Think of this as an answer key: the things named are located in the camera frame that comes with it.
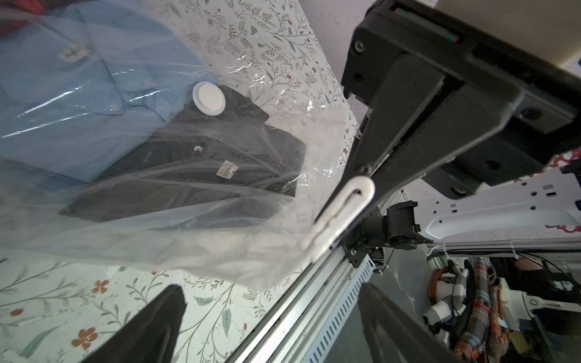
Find plaid cloth in background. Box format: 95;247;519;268
453;257;510;362

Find red black plaid shirt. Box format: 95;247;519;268
1;0;46;37

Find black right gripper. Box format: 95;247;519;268
322;1;580;222

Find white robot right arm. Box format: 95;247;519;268
325;1;580;249

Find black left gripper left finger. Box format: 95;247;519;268
83;284;187;363

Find light blue shirt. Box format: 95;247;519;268
1;1;216;190

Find white bag slider clip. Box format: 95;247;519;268
302;175;375;263

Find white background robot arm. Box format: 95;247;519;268
358;283;580;362

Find clear plastic vacuum bag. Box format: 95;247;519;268
1;1;353;288

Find dark grey striped shirt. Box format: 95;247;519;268
61;86;307;228

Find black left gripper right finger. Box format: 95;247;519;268
358;283;458;362

